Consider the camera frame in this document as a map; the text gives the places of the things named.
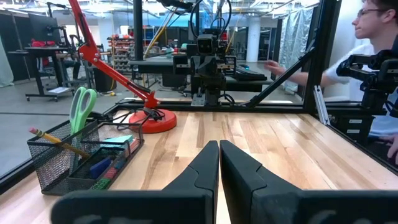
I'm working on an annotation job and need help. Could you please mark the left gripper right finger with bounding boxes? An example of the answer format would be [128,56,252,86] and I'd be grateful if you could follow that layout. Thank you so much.
[220,139,398,224]

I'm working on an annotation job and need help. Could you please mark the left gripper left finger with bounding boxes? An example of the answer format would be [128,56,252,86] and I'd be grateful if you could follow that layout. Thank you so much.
[51,140,220,224]

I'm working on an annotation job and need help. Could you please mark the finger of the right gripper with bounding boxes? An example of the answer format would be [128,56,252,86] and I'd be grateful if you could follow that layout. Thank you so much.
[197,56,208,77]
[207,56,219,77]

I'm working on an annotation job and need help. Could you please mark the pink sticky note pad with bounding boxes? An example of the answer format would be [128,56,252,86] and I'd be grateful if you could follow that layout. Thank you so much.
[129,138,141,154]

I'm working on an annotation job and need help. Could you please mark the light blue sticky note pad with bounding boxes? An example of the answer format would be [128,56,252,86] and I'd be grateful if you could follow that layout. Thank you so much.
[101,134,135,146]

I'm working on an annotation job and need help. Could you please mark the dark blue eraser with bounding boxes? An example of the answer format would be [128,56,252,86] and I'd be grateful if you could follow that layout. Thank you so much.
[89,157,112,180]

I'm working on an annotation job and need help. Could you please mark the green handled scissors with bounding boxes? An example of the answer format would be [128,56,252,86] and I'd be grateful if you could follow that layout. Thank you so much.
[68,86,98,169]

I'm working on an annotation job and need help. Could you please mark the yellow wooden pencil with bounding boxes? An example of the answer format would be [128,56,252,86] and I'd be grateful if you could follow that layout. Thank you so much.
[28,126,91,159]

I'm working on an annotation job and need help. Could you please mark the black mesh desk organizer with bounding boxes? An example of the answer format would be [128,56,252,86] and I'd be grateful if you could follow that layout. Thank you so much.
[27,118,145,196]

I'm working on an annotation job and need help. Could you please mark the dark grey side table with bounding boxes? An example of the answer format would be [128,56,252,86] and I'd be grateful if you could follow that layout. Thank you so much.
[129,55,274,93]

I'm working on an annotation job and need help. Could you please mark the laptop with backlit keyboard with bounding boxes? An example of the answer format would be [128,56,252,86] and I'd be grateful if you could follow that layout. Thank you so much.
[235,63,268,82]

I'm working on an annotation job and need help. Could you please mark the black pole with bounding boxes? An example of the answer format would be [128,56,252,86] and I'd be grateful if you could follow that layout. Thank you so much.
[132,0,144,62]

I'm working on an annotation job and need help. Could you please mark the person's hand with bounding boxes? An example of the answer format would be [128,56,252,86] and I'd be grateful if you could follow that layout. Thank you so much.
[264,60,286,77]
[379,134,398,166]

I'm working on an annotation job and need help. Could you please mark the shelf with storage bins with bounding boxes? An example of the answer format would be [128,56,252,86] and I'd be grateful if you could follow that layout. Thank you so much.
[106,33,137,75]

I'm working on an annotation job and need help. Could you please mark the red desk lamp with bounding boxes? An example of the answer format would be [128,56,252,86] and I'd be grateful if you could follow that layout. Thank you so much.
[68,0,177,134]

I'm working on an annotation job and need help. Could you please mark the silver foil curtain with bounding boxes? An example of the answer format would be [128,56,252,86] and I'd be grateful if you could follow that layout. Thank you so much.
[279,6,314,93]

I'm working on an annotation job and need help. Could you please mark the black control box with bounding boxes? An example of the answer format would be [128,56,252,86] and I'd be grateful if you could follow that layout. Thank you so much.
[326,107,388,146]

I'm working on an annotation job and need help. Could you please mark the person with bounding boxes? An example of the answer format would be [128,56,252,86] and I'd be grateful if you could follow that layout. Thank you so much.
[264,0,398,166]

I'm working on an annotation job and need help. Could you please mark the black rolling desk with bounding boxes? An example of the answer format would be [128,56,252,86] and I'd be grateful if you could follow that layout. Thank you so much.
[7,45,94,103]

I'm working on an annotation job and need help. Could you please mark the black desk monitor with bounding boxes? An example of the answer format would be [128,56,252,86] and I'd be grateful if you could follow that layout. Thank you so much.
[27,12,62,44]

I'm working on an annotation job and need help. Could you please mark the person's eyeglasses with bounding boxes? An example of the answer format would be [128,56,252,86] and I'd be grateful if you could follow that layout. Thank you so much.
[356,8,388,19]

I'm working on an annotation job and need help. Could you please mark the pale green curtain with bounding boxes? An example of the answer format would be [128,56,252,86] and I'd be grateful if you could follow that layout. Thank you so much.
[0,35,15,88]

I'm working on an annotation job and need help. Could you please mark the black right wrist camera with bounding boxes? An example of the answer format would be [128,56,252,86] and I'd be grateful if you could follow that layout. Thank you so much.
[196,34,216,57]

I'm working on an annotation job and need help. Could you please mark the yellow cable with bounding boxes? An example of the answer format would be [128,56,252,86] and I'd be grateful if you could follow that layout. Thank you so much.
[143,6,177,59]

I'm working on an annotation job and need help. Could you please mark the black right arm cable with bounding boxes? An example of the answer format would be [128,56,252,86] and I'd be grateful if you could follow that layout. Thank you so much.
[188,0,233,40]

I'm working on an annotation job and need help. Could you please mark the black lamp cable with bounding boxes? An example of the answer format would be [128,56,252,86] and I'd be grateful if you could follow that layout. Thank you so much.
[102,106,166,131]

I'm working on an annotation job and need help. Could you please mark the silver frame bracket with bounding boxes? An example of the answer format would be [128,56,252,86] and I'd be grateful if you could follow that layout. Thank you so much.
[313,85,331,126]

